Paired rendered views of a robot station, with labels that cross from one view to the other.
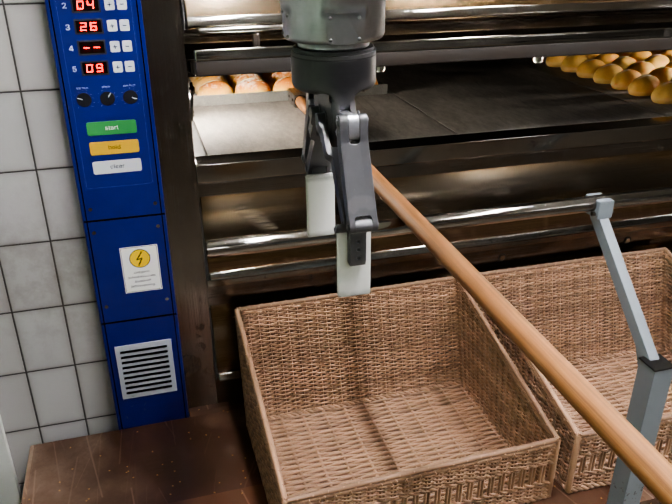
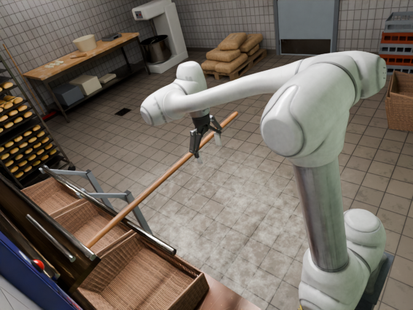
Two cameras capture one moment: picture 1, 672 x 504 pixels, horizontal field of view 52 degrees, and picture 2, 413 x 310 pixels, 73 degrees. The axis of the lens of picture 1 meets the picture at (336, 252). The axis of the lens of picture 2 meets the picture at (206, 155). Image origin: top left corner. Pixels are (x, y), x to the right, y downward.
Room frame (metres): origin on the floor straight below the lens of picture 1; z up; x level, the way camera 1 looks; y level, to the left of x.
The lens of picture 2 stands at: (1.10, 0.91, 2.08)
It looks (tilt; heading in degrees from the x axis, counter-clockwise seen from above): 36 degrees down; 243
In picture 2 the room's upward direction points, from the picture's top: 15 degrees counter-clockwise
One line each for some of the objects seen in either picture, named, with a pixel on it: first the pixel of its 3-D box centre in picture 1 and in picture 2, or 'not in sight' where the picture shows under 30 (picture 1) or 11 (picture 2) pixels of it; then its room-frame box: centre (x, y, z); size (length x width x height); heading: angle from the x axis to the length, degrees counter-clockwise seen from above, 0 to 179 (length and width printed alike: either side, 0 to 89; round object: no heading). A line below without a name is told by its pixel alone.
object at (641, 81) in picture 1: (661, 69); not in sight; (2.18, -1.01, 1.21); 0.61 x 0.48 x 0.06; 16
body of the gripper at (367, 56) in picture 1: (334, 95); (202, 122); (0.62, 0.00, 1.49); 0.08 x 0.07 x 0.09; 14
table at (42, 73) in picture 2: not in sight; (94, 74); (0.05, -5.14, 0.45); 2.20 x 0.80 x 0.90; 16
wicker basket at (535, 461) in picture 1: (384, 397); (139, 284); (1.18, -0.10, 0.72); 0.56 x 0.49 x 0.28; 107
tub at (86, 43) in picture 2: not in sight; (86, 43); (-0.07, -5.26, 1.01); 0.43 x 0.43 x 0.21
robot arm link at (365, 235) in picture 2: not in sight; (357, 239); (0.47, 0.63, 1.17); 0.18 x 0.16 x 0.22; 11
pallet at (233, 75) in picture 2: not in sight; (234, 63); (-2.24, -3.51, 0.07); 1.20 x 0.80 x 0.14; 16
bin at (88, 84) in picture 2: not in sight; (85, 84); (0.32, -5.06, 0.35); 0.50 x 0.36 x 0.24; 108
